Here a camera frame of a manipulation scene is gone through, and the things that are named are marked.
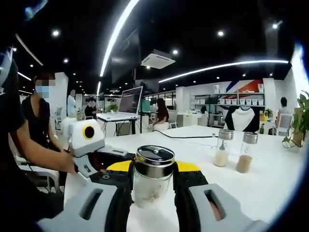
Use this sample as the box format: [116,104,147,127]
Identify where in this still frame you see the tall seasoning bottle white powder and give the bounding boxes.
[213,129,235,167]

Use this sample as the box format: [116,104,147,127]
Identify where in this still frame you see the tall seasoning bottle brown powder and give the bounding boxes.
[235,131,259,174]

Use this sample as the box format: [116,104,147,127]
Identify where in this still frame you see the operator in black shirt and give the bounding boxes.
[0,58,65,223]

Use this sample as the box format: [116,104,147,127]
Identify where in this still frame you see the thin wire stand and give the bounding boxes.
[282,135,305,148]

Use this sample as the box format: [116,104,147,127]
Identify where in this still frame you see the small plant in yellow pot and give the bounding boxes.
[260,108,274,121]

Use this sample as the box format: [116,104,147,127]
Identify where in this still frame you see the black and white t-shirt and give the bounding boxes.
[223,105,263,132]

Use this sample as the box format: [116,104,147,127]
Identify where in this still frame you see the white office chair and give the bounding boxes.
[18,157,61,194]

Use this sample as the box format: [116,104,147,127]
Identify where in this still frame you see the metal shelf with white bins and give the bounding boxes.
[190,83,266,112]

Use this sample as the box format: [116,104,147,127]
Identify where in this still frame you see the person's white face mask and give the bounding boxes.
[0,47,13,84]

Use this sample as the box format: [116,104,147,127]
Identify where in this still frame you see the round ceiling spotlights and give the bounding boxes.
[52,21,281,80]

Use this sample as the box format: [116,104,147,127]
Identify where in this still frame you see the white ceiling air conditioner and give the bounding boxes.
[140,49,176,70]

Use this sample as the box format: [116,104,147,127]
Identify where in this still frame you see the white open laptop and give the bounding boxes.
[100,86,143,121]

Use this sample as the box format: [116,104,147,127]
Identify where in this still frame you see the large green potted plant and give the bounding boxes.
[282,90,309,148]

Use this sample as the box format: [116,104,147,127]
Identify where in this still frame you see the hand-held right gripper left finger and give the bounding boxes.
[37,160,135,232]

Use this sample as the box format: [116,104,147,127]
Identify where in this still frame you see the white standing desk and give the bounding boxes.
[96,113,141,136]

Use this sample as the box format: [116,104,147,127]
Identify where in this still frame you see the curved ceiling light strip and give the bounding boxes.
[99,0,140,77]
[158,60,289,84]

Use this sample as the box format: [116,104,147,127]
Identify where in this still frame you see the person's left hand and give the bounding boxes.
[59,151,78,175]

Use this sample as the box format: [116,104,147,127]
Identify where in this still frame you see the black power cable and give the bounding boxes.
[153,130,216,139]

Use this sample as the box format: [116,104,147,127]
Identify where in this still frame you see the white mesh chair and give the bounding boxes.
[275,113,294,136]

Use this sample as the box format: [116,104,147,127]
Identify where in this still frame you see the small glass seasoning bottle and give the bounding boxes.
[132,145,176,209]

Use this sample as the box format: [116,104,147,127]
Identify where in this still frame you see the hanging black screen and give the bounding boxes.
[111,29,142,83]

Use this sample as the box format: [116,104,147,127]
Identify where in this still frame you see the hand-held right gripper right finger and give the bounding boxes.
[173,160,269,232]

